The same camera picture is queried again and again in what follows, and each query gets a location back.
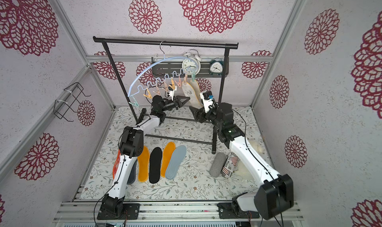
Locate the red translucent gel insole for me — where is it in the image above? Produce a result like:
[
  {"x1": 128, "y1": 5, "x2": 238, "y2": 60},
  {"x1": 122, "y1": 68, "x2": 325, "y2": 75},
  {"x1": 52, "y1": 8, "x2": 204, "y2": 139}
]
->
[{"x1": 112, "y1": 150, "x2": 121, "y2": 178}]

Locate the grey felt roll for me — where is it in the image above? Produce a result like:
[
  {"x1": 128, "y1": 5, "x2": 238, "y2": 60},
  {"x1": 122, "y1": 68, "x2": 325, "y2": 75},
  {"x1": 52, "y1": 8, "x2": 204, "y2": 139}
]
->
[{"x1": 209, "y1": 152, "x2": 227, "y2": 178}]

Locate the dark grey felt insole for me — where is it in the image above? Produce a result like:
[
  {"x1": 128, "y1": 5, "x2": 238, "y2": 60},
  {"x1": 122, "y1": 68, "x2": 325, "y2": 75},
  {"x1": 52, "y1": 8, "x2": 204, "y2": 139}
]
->
[{"x1": 127, "y1": 160, "x2": 137, "y2": 185}]

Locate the small green alarm clock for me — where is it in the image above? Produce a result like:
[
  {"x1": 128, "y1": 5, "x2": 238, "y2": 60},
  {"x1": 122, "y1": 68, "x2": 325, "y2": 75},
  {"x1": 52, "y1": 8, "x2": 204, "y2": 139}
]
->
[{"x1": 209, "y1": 59, "x2": 224, "y2": 75}]

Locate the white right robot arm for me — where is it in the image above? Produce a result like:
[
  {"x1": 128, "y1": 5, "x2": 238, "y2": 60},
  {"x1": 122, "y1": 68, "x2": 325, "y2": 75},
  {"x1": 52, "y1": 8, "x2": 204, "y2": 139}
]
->
[{"x1": 190, "y1": 103, "x2": 294, "y2": 220}]

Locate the light blue clip hanger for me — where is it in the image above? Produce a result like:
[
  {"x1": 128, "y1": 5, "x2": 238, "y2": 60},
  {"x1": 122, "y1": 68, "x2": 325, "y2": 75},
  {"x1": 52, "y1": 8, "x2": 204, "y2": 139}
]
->
[{"x1": 127, "y1": 41, "x2": 202, "y2": 107}]

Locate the white twin-bell alarm clock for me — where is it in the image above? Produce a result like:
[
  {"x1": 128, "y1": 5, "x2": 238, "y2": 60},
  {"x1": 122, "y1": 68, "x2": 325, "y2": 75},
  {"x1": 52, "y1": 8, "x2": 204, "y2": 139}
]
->
[{"x1": 182, "y1": 49, "x2": 202, "y2": 75}]

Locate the orange yellow insole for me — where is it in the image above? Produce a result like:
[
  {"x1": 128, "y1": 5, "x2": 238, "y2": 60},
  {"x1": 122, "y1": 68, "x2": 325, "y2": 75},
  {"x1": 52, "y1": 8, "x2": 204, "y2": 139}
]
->
[{"x1": 137, "y1": 146, "x2": 150, "y2": 182}]

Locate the black wire wall basket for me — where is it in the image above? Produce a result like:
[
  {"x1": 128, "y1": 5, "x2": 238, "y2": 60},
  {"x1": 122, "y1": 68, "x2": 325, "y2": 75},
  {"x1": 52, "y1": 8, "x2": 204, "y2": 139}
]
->
[{"x1": 53, "y1": 82, "x2": 91, "y2": 122}]

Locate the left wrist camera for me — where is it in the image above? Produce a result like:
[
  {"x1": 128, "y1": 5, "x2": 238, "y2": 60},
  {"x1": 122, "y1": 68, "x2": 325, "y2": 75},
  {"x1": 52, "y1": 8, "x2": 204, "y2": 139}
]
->
[{"x1": 167, "y1": 85, "x2": 177, "y2": 101}]

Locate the white dotted foam insole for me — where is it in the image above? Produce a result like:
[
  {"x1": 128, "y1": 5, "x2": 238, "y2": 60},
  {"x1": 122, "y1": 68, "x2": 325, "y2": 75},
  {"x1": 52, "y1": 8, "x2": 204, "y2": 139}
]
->
[{"x1": 149, "y1": 147, "x2": 163, "y2": 184}]

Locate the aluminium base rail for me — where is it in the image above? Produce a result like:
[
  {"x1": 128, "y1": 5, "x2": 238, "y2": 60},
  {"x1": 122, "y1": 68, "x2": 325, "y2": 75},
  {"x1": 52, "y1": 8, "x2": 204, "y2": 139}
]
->
[{"x1": 51, "y1": 201, "x2": 307, "y2": 227}]

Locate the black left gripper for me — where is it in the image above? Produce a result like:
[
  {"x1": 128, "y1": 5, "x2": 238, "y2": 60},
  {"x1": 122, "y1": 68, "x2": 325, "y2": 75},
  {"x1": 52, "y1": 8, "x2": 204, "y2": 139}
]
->
[{"x1": 161, "y1": 96, "x2": 190, "y2": 112}]

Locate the yellow-edged grey felt insole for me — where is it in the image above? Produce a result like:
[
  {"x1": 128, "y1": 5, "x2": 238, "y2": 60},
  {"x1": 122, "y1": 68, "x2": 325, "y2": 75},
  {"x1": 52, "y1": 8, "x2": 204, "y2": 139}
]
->
[{"x1": 160, "y1": 141, "x2": 176, "y2": 178}]

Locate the black metal clothes rack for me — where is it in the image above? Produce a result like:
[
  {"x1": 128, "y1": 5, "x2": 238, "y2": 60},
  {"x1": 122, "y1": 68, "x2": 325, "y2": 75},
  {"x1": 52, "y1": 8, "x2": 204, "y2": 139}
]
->
[{"x1": 93, "y1": 36, "x2": 239, "y2": 154}]

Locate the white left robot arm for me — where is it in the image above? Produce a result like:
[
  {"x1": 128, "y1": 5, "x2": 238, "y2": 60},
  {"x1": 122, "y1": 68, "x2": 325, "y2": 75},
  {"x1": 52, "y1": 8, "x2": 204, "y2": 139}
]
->
[{"x1": 95, "y1": 95, "x2": 191, "y2": 220}]

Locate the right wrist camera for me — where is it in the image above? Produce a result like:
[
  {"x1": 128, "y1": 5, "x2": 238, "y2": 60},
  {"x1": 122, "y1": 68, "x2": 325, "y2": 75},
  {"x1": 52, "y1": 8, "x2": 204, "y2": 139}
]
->
[{"x1": 200, "y1": 91, "x2": 215, "y2": 113}]

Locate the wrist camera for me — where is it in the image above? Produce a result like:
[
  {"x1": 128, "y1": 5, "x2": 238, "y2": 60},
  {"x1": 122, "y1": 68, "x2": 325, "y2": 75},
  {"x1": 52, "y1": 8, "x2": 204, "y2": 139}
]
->
[
  {"x1": 200, "y1": 91, "x2": 215, "y2": 113},
  {"x1": 167, "y1": 85, "x2": 177, "y2": 101}
]

